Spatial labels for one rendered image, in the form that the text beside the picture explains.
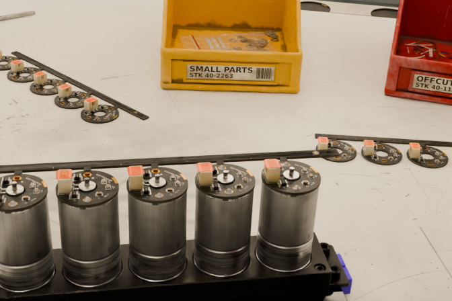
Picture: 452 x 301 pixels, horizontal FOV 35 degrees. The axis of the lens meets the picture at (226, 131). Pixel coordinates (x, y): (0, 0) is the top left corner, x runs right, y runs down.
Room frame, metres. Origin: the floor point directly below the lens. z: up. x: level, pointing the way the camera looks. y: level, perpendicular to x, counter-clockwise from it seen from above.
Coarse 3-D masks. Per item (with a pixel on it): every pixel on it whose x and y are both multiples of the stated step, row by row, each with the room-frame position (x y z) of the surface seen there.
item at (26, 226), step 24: (0, 216) 0.22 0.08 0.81; (24, 216) 0.22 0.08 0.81; (48, 216) 0.23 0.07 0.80; (0, 240) 0.22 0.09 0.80; (24, 240) 0.22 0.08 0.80; (48, 240) 0.23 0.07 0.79; (0, 264) 0.22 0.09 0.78; (24, 264) 0.22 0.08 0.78; (48, 264) 0.23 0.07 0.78; (24, 288) 0.22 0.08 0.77
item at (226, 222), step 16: (208, 208) 0.24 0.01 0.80; (224, 208) 0.24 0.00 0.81; (240, 208) 0.24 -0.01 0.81; (208, 224) 0.24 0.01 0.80; (224, 224) 0.24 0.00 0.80; (240, 224) 0.24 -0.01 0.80; (208, 240) 0.24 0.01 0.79; (224, 240) 0.24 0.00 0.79; (240, 240) 0.24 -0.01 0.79; (208, 256) 0.24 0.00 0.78; (224, 256) 0.24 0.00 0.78; (240, 256) 0.24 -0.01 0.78; (208, 272) 0.24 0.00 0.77; (224, 272) 0.24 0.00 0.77; (240, 272) 0.24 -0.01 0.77
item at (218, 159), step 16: (112, 160) 0.26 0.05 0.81; (128, 160) 0.26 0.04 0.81; (144, 160) 0.26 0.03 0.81; (160, 160) 0.26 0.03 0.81; (176, 160) 0.26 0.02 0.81; (192, 160) 0.26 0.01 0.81; (208, 160) 0.26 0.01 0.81; (224, 160) 0.26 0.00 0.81; (240, 160) 0.27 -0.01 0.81; (256, 160) 0.27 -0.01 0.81
